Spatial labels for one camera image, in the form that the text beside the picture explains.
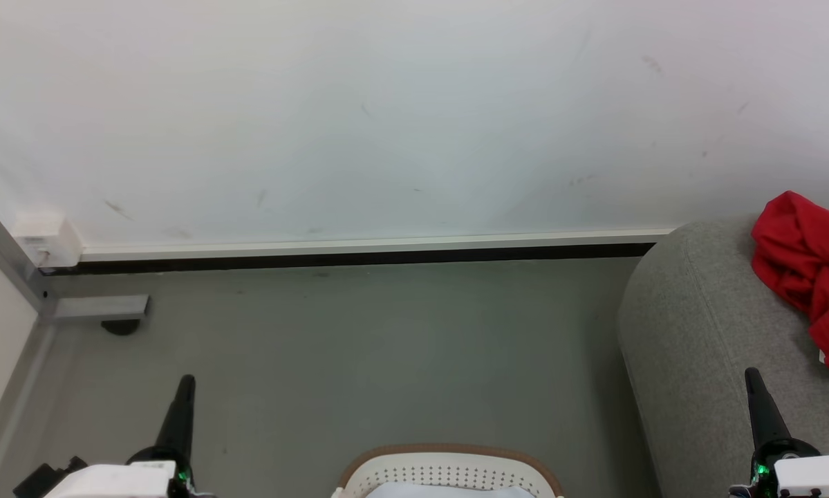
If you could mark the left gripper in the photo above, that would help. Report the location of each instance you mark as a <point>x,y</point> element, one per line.
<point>120,481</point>

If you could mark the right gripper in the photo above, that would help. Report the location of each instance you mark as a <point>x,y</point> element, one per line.
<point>812,477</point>

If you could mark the red garment with white stripes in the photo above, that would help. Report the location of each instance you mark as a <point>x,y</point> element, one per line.
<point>801,270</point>

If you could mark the white laundry basket brown rim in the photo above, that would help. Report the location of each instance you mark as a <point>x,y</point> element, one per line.
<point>449,465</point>

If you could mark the white clothing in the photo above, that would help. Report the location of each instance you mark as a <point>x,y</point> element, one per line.
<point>449,491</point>

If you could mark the grey fabric sofa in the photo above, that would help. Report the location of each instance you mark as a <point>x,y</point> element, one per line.
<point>697,332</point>

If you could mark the white plastic junction box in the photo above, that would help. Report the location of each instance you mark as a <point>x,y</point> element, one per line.
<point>48,238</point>

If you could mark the white baseboard strip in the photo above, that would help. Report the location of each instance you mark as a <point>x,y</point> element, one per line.
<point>359,245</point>

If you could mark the black round frame foot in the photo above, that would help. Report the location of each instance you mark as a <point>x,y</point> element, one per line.
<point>120,327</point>

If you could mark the aluminium partition frame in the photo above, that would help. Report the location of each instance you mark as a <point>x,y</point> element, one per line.
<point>99,307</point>

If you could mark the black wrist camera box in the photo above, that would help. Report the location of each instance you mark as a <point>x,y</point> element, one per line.
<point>44,478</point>

